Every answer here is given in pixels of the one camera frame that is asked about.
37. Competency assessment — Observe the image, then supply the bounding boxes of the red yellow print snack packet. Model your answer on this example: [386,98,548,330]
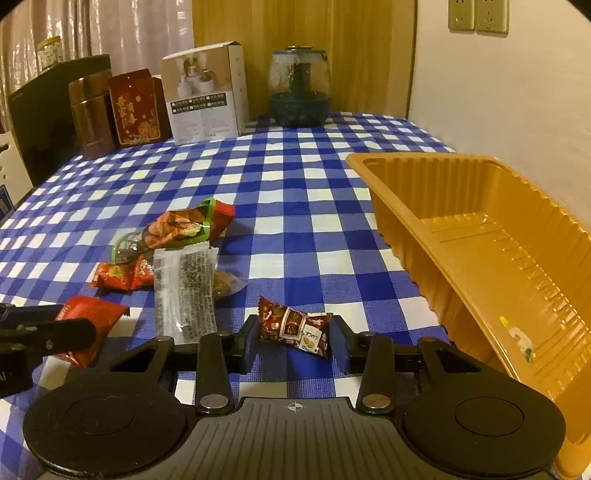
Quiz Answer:
[90,258,155,292]

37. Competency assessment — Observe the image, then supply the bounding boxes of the red green sausage packet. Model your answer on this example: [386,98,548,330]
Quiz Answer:
[112,198,236,265]

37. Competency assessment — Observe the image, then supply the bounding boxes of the clear seaweed snack packet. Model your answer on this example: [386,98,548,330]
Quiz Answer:
[152,244,219,344]

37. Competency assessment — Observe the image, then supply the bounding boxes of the plain red snack packet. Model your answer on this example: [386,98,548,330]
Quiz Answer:
[54,295,130,369]

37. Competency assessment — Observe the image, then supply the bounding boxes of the white plastic panel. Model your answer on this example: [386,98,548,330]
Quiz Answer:
[0,131,34,220]

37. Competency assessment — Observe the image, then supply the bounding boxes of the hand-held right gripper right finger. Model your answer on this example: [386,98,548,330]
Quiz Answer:
[329,315,497,415]

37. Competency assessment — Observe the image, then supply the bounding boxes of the red gold print box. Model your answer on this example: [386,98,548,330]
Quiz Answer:
[108,69,172,148]

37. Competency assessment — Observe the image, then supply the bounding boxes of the dark red snack packet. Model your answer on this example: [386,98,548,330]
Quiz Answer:
[257,295,334,361]

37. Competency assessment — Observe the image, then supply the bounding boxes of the glass jar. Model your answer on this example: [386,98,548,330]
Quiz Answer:
[36,37,63,72]

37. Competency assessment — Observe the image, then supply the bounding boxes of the white cardboard box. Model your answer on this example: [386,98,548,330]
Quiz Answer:
[159,41,250,146]

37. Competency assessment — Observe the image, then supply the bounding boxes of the blue white checkered tablecloth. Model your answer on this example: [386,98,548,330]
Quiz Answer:
[0,111,462,480]

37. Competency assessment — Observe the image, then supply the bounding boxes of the orange plastic tray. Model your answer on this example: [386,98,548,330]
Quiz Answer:
[345,152,591,478]

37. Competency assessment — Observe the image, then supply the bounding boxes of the white sheer curtain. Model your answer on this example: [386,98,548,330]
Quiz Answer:
[0,0,195,100]

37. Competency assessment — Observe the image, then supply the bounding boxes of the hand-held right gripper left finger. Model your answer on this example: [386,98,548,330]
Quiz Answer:
[95,315,260,415]

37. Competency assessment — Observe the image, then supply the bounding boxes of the glass dome green base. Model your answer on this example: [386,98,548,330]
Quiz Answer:
[269,45,332,127]

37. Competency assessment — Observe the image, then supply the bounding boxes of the small clear pastry packet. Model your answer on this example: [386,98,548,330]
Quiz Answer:
[210,270,249,303]

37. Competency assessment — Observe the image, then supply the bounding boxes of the beige wall socket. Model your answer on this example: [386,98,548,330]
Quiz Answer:
[448,0,476,32]
[475,0,509,34]

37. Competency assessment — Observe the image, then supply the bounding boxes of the brown metal canister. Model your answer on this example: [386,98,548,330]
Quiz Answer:
[68,71,116,160]

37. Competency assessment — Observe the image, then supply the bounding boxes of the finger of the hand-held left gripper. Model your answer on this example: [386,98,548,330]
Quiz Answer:
[0,302,65,326]
[0,318,99,365]

